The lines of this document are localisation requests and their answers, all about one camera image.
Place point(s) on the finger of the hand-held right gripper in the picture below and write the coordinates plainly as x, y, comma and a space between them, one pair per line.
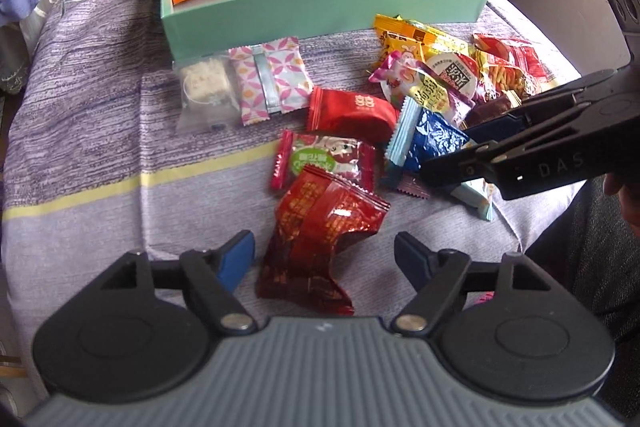
495, 127
450, 167

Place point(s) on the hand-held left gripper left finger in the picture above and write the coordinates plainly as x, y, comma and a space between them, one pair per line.
235, 257

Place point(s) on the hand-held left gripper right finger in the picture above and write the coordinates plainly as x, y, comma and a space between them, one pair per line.
412, 257

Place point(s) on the blue snack packet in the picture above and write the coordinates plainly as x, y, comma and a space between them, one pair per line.
435, 132

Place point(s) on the orange sticks snack packet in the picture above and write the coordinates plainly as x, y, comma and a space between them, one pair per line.
502, 79

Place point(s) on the bright red snack packet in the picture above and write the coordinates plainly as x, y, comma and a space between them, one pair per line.
520, 57

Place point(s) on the dark red large packet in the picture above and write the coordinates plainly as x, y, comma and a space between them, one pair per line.
310, 232

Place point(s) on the pink white snack packet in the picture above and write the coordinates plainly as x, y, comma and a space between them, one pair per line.
400, 74

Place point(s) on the plain red snack packet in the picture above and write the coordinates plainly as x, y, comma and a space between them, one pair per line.
350, 112

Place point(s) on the red green snack packet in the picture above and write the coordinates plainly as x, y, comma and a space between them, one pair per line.
320, 154

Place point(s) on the yellow printed snack packet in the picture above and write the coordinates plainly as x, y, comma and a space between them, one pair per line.
397, 34

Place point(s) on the clear nougat packet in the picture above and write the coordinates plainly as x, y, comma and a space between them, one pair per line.
205, 79

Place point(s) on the pink patterned snack packet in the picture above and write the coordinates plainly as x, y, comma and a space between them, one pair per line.
287, 67

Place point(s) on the person's right hand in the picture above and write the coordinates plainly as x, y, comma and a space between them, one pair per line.
625, 197

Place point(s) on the person's grey trousers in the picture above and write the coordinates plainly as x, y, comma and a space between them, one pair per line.
585, 267

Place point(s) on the purple striped tablecloth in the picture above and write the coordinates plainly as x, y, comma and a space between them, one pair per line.
100, 132

